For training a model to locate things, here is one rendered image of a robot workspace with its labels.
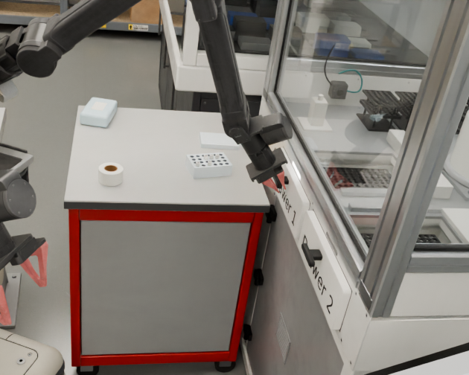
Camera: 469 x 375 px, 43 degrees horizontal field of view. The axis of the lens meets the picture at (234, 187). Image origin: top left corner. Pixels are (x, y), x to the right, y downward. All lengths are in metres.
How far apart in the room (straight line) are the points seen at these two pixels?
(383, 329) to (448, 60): 0.52
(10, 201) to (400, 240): 0.62
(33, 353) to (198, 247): 0.58
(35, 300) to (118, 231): 0.82
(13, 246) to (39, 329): 1.43
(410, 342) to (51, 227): 1.99
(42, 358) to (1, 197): 1.08
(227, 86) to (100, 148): 0.74
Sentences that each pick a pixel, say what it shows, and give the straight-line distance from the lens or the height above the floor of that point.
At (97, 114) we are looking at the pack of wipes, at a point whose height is 0.80.
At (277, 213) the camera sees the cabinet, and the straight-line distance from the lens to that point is 1.78.
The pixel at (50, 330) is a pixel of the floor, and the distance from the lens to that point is 2.37.
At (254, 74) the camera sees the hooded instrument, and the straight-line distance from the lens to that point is 2.30.
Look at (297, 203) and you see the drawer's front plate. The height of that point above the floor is 0.90.
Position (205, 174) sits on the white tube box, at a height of 0.77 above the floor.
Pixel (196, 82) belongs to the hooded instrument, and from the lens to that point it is 2.27.
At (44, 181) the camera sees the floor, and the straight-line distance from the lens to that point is 3.21.
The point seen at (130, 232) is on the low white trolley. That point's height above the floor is 0.64.
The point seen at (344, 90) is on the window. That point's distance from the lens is 1.33.
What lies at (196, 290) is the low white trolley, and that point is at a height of 0.42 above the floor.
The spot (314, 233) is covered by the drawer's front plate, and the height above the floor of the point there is 0.92.
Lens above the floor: 1.68
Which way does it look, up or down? 31 degrees down
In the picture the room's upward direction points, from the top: 9 degrees clockwise
